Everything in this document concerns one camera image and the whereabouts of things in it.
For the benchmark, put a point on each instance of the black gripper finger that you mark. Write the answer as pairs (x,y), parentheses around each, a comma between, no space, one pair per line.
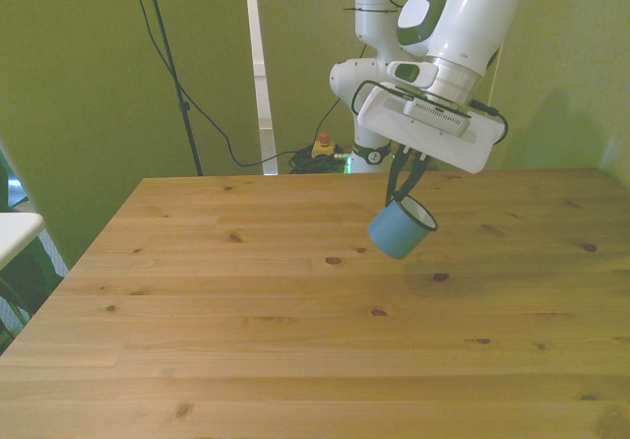
(417,175)
(395,173)

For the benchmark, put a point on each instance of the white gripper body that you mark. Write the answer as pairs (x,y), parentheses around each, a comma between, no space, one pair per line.
(443,148)

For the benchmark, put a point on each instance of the blue enamel mug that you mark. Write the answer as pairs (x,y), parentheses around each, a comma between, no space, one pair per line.
(394,232)

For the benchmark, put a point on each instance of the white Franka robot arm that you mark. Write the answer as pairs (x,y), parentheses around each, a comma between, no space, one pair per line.
(467,16)

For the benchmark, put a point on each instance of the yellow emergency stop button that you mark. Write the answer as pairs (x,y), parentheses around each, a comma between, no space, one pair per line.
(324,147)

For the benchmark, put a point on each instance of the black tripod stand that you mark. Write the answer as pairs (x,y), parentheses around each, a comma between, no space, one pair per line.
(170,60)

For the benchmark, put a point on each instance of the white side table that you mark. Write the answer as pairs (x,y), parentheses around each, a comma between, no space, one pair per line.
(15,232)

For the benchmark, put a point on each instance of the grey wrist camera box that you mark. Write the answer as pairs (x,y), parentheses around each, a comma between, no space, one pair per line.
(435,114)

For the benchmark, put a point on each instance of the white vertical post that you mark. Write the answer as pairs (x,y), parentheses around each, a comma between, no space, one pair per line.
(261,65)

